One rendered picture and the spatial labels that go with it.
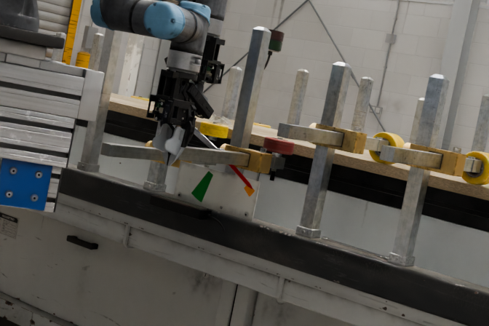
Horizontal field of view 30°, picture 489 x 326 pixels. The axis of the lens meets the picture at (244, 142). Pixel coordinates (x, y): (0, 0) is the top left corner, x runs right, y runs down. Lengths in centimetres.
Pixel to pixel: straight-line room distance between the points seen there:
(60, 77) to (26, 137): 12
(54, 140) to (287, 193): 98
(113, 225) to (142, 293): 32
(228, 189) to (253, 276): 23
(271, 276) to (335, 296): 18
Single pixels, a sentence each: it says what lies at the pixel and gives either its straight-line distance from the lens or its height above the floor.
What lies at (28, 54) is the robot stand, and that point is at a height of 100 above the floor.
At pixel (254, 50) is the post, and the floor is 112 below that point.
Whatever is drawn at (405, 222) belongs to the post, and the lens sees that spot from 207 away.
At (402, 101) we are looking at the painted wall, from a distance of 1046.
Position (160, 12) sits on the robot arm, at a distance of 191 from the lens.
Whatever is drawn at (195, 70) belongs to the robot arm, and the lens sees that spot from 202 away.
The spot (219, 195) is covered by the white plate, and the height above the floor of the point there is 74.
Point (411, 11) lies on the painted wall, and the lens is 1059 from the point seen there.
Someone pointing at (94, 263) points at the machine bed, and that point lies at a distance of 297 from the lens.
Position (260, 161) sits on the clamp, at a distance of 226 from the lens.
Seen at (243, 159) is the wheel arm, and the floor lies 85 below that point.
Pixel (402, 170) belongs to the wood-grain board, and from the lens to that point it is 231.
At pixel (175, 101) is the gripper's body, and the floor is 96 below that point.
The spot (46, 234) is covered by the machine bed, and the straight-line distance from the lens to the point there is 313.
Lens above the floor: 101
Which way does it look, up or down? 3 degrees down
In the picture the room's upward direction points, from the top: 11 degrees clockwise
